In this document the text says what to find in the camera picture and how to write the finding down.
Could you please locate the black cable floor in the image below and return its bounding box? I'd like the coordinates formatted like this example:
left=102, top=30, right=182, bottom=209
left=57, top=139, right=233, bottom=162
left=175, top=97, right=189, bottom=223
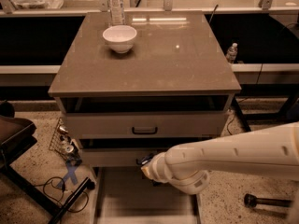
left=33, top=176, right=90, bottom=214
left=225, top=111, right=237, bottom=136

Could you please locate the middle drawer with black handle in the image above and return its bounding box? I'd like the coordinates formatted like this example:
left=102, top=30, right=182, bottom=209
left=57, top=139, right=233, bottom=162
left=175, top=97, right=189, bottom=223
left=78, top=148, right=166, bottom=167

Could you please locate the clear water bottle on counter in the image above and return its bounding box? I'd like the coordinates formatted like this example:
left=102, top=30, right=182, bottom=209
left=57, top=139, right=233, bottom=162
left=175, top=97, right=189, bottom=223
left=108, top=0, right=125, bottom=25

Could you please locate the dark blueberry rxbar wrapper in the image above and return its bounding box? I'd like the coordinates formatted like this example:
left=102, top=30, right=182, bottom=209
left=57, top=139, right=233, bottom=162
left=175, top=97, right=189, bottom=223
left=136, top=154, right=154, bottom=166

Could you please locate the dark chair at left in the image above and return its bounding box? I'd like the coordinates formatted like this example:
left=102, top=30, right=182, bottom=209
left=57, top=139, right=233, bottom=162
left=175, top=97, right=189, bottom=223
left=0, top=101, right=37, bottom=170

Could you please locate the open bottom drawer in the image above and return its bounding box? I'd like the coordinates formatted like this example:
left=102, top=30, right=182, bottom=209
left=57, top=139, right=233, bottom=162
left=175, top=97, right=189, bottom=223
left=90, top=167, right=201, bottom=224

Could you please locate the wire basket with cans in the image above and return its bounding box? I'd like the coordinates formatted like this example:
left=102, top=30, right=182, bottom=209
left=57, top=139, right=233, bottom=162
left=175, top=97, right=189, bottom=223
left=49, top=119, right=80, bottom=161

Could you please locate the small water bottle on ledge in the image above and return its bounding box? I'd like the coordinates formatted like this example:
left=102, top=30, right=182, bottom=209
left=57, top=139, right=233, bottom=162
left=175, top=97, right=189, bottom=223
left=226, top=43, right=238, bottom=63

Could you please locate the grey drawer cabinet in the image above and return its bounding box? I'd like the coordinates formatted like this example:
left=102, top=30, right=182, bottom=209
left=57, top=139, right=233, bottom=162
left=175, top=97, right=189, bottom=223
left=48, top=10, right=242, bottom=224

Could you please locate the white ceramic bowl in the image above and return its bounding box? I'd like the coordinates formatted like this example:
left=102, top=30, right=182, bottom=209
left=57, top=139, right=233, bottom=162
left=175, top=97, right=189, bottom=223
left=102, top=25, right=137, bottom=53

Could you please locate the drawer with black handle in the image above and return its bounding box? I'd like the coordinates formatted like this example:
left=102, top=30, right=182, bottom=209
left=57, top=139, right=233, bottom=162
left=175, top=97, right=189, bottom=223
left=62, top=112, right=228, bottom=139
left=78, top=148, right=166, bottom=167

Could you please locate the black cable right floor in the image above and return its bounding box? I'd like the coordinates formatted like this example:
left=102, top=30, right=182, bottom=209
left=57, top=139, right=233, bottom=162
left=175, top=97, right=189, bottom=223
left=225, top=111, right=237, bottom=136

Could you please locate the black cable left floor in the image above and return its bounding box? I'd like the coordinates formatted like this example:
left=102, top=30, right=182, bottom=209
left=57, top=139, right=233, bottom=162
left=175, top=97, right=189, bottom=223
left=33, top=176, right=90, bottom=214

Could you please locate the top drawer with black handle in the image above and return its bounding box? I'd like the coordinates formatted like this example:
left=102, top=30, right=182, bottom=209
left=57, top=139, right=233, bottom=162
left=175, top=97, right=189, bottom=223
left=62, top=112, right=228, bottom=139

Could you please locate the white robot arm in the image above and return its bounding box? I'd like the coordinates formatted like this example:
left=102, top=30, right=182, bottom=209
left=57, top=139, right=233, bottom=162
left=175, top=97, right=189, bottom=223
left=141, top=122, right=299, bottom=224

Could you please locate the black roller leg lower right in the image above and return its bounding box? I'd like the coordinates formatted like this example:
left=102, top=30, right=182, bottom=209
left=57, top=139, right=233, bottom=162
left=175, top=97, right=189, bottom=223
left=244, top=193, right=292, bottom=208

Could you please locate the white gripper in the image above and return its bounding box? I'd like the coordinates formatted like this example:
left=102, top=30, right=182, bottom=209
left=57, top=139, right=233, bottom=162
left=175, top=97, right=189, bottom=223
left=141, top=152, right=173, bottom=183

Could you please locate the black table leg right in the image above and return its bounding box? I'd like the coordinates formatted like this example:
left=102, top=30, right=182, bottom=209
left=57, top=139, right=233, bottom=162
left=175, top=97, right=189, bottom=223
left=232, top=98, right=251, bottom=133

